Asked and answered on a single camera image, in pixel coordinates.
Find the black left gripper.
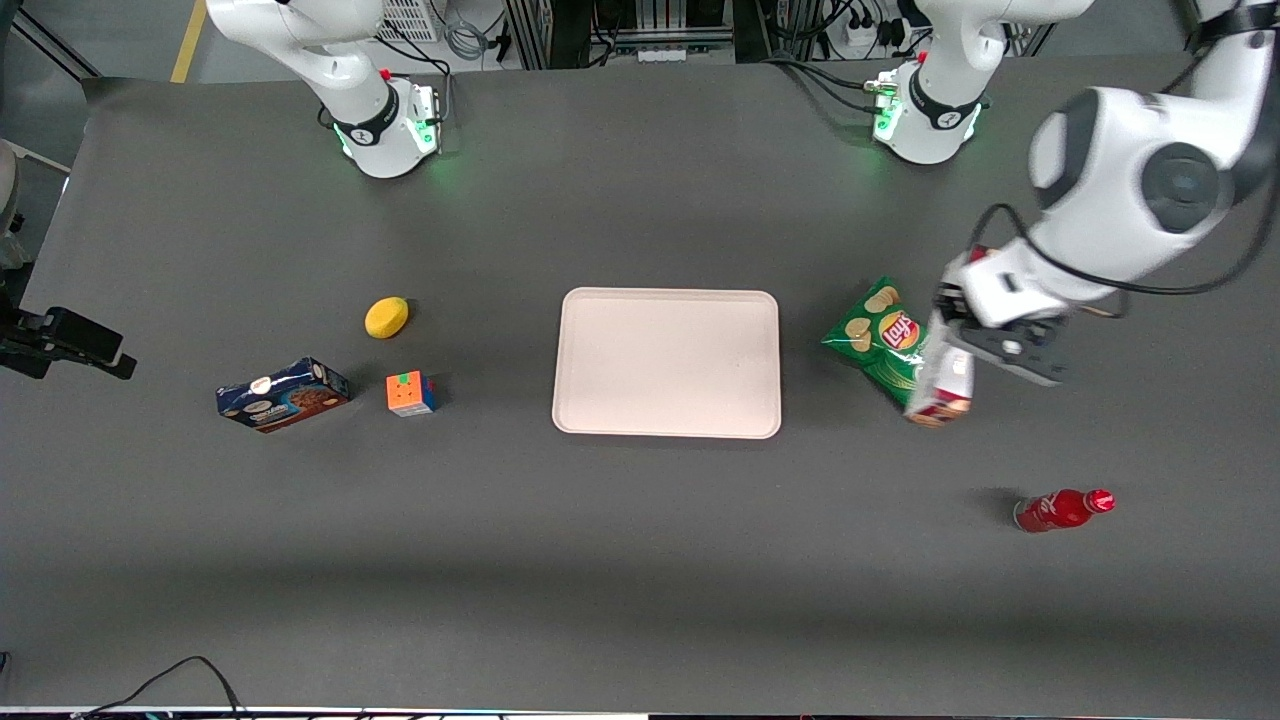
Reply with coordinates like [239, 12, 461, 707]
[935, 286, 1070, 387]

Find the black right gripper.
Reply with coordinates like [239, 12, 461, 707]
[0, 305, 138, 382]

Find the red cookie box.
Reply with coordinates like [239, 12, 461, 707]
[905, 310, 977, 429]

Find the blue cookie box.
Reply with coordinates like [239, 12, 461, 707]
[215, 357, 352, 434]

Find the beige plastic tray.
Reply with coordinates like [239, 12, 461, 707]
[551, 287, 783, 440]

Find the green chips bag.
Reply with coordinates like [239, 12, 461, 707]
[820, 276, 941, 409]

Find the red soda bottle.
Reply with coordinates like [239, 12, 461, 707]
[1013, 488, 1117, 534]

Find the white power strip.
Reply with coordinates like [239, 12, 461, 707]
[838, 18, 903, 53]

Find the yellow lemon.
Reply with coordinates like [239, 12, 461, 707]
[364, 296, 410, 341]

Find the colourful puzzle cube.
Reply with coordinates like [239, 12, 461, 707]
[386, 370, 439, 418]

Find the dark grey table mat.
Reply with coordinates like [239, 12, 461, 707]
[0, 50, 1280, 717]

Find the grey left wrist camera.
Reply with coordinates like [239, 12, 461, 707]
[944, 248, 1063, 329]

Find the black cable bundle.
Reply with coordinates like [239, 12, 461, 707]
[765, 55, 901, 117]

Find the thin black cable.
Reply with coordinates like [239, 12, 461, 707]
[75, 655, 247, 720]

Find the black base cable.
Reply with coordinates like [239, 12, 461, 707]
[375, 35, 457, 153]

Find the grey coiled cable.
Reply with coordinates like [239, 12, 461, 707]
[442, 14, 493, 63]

